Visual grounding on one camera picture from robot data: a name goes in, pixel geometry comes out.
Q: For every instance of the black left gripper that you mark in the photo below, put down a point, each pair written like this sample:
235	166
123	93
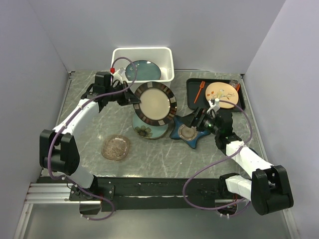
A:
129	97

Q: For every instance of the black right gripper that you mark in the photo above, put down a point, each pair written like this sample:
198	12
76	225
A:
200	114

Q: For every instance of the blue star-shaped dish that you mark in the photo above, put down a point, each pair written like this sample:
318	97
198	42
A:
189	135

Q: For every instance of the black plate with colored squares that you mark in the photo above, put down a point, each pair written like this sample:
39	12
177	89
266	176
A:
158	104

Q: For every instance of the dark blue brown-rimmed plate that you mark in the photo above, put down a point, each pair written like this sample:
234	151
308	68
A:
146	71

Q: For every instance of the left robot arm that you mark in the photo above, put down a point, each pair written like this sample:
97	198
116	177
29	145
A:
58	151

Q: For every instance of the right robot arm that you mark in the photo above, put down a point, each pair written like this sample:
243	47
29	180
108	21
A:
267	187

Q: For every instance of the white plastic bin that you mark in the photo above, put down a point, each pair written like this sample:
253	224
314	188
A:
161	56

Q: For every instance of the black tray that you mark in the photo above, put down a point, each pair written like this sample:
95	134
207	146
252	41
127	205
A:
192	87

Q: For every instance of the orange plastic fork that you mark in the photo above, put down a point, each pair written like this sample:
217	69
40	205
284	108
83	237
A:
202	84

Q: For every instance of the beige bird plate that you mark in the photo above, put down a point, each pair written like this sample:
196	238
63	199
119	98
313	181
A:
222	91

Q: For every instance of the mint green flower plate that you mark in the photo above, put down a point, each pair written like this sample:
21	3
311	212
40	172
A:
148	131

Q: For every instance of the clear glass cup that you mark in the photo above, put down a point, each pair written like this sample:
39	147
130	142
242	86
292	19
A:
234	83

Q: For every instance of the orange plastic spoon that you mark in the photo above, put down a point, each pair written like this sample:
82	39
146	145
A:
237	87

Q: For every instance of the pink glass dish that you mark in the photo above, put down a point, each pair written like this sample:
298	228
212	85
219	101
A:
116	147

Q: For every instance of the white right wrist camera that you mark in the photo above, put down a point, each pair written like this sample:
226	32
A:
214	106

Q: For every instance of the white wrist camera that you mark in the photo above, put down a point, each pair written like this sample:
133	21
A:
119	73
214	106

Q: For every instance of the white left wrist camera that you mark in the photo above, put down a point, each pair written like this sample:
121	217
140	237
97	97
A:
119	73

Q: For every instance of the aluminium frame rail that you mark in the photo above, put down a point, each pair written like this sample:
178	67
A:
51	193

